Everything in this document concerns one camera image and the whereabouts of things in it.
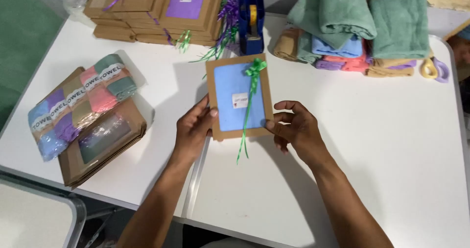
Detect yellow tape roll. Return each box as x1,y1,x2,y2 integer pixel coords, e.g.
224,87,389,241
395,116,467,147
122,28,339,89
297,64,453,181
248,4,258,28

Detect plastic pack of rolled towels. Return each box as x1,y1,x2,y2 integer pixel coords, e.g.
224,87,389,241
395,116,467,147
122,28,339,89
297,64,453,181
28,53,138,163

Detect large green folded towel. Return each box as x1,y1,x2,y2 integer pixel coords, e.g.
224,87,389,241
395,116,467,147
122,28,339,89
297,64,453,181
287,0,377,51

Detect person's left hand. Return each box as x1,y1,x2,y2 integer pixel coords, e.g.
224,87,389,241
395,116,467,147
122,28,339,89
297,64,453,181
172,95,220,165

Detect brown cardboard box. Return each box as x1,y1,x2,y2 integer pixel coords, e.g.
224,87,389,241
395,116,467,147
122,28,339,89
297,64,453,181
443,19,470,81

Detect blue tape dispenser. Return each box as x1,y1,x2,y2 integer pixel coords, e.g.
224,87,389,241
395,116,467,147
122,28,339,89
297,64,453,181
237,0,265,56

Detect stack of boxed towels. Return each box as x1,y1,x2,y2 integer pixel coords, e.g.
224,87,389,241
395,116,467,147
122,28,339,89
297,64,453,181
83,0,225,47

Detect light blue folded towel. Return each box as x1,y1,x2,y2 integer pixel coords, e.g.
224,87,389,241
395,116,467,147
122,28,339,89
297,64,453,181
311,34,364,58

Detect person's right hand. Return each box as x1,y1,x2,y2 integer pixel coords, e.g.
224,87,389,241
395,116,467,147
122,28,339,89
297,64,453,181
265,100,333,170

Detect bundle of green ribbons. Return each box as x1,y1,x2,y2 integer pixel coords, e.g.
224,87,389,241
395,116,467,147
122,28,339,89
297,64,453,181
176,27,237,63

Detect brown gift box blue towel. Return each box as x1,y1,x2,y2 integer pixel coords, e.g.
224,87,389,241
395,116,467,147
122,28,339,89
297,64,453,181
205,53,274,142

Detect pink folded towel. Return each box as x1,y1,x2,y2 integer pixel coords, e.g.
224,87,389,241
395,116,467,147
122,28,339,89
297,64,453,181
322,53,371,72

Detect stack of flat window boxes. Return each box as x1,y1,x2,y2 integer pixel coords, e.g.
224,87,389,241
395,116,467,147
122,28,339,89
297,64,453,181
58,67,148,189

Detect green ribbon bow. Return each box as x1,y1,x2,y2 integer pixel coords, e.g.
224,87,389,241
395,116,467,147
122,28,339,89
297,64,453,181
236,58,268,165

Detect white folding table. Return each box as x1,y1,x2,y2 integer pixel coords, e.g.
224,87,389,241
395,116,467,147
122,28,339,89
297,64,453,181
0,174,87,248

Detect purple ribbon bow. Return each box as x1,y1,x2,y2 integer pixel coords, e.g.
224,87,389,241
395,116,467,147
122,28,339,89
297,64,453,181
217,0,240,52

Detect small green folded towel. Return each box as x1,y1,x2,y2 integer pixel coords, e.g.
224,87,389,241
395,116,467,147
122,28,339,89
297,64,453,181
297,31,323,64

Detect tan folded towel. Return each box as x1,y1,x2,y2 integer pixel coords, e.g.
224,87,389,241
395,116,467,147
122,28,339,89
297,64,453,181
364,59,416,78
273,27,301,61

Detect purple folded towel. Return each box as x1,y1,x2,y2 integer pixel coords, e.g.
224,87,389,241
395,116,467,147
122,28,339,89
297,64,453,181
315,59,346,71
386,59,418,71

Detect yellow and purple scissors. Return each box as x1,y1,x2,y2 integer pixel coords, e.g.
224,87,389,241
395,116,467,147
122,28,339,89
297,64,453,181
420,56,450,84

